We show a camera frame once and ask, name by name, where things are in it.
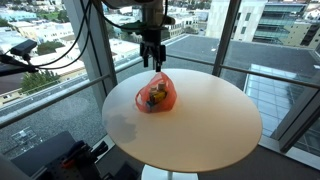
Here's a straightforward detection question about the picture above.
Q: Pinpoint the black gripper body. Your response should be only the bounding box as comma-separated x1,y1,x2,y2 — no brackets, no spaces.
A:
139,30,167,64

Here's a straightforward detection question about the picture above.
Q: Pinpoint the brown bottle yellow label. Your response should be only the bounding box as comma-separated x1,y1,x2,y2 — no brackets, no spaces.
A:
148,90,168,105

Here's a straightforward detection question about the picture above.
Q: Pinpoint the orange plastic bag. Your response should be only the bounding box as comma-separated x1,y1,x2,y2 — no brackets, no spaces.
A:
134,71,178,115

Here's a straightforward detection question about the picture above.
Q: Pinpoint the grey metal window railing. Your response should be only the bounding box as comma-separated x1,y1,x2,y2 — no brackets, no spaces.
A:
0,51,320,130

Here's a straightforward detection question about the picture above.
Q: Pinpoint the black clamp orange trigger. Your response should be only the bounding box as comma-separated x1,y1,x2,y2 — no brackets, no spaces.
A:
60,139,110,169

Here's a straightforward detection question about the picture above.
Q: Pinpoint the dark grey flat board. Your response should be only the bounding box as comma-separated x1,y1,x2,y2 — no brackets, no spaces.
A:
10,130,78,178

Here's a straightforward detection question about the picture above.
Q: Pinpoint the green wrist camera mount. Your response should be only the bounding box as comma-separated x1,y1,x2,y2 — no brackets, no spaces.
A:
119,15,177,35

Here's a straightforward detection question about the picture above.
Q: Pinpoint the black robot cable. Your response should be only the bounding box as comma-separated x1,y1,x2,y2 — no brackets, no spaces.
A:
31,0,93,69
36,0,96,72

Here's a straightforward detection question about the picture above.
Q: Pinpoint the white table pedestal base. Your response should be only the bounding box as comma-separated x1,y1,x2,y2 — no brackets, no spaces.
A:
140,164,200,180

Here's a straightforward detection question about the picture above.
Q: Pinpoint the black camera on stand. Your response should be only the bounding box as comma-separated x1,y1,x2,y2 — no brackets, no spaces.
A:
9,38,38,57

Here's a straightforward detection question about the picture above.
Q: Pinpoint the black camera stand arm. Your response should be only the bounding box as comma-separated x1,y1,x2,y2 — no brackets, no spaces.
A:
0,53,40,78

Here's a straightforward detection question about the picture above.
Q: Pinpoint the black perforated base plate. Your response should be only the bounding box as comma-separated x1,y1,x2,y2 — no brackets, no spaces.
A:
35,155,102,180

